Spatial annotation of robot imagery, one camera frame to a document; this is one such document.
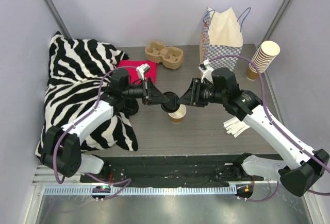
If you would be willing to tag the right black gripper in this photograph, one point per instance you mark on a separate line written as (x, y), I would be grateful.
(194, 92)

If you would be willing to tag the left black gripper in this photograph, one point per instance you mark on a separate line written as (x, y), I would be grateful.
(148, 91)

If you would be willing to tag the brown paper coffee cup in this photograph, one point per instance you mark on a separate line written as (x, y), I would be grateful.
(178, 116)

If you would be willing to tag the black plastic cup lid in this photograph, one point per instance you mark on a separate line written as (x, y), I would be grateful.
(172, 105)

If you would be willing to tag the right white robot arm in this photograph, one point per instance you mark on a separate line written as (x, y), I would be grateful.
(300, 166)

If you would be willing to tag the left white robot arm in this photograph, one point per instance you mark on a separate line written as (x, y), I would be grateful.
(61, 148)

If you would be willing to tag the checkered paper takeout bag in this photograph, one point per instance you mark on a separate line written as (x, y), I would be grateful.
(222, 40)

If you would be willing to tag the stack of black lids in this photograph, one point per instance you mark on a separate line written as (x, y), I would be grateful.
(131, 107)

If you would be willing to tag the pink folded cloth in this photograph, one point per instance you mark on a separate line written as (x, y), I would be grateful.
(131, 66)

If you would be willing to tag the cardboard cup carrier tray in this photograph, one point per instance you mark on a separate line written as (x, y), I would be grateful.
(170, 56)

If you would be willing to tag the white wrapped straws pile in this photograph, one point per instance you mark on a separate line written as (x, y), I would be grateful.
(235, 127)

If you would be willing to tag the zebra print pillow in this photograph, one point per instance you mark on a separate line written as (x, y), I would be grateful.
(75, 70)

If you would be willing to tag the stack of paper cups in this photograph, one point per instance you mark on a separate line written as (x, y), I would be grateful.
(265, 54)

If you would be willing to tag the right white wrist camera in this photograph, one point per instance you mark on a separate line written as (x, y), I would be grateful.
(206, 70)

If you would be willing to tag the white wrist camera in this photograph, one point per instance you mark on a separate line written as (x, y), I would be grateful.
(142, 70)
(206, 70)

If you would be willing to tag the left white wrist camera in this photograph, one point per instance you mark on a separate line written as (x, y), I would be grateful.
(142, 70)

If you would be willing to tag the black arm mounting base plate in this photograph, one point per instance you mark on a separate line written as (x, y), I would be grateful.
(175, 171)

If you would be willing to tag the white slotted cable duct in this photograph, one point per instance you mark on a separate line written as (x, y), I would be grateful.
(100, 190)

